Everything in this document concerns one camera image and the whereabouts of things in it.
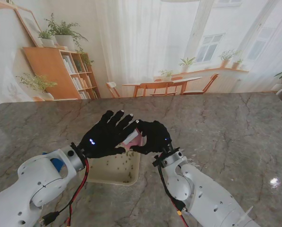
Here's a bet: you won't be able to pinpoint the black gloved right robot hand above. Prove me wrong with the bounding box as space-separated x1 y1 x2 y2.
130 120 174 156

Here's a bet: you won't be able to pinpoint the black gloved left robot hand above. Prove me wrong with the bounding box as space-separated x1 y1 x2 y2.
78 110 141 159

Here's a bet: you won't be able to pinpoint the square pink jar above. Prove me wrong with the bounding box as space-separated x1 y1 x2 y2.
121 134 145 152

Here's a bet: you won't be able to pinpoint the white square jar lid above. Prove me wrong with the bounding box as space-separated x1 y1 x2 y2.
123 129 140 144

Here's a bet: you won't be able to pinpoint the scattered green beans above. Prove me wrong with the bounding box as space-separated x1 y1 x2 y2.
105 151 136 184

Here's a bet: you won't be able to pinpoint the cream baking tray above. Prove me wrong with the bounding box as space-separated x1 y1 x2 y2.
85 151 141 186

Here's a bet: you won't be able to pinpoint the wooden chair with backrest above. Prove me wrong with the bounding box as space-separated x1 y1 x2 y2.
150 81 177 96

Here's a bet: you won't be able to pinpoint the wooden dining table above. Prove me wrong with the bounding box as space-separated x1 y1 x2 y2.
122 77 203 97

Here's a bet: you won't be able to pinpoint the trailing ivy plant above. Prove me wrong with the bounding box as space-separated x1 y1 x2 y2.
76 48 94 68

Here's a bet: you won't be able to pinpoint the wooden bookshelf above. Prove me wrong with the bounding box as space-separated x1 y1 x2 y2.
22 46 101 100

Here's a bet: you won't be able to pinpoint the bushy plant terracotta pot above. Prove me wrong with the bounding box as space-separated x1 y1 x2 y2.
218 49 242 69

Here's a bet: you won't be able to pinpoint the large plant white pot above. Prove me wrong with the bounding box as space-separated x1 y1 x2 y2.
44 13 89 52

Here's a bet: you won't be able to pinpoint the small plant terracotta pot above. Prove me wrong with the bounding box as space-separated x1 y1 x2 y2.
232 59 244 70

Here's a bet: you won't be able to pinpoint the red black left arm cable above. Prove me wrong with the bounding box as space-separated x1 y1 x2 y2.
40 158 89 227

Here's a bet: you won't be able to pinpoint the red black arm cable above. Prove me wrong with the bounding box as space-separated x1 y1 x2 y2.
40 158 89 227
158 163 191 227

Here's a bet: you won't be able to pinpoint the red black right arm cable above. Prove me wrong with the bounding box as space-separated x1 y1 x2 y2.
158 163 191 227

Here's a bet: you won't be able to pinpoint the leaning wooden picture frame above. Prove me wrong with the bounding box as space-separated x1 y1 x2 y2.
14 8 44 48

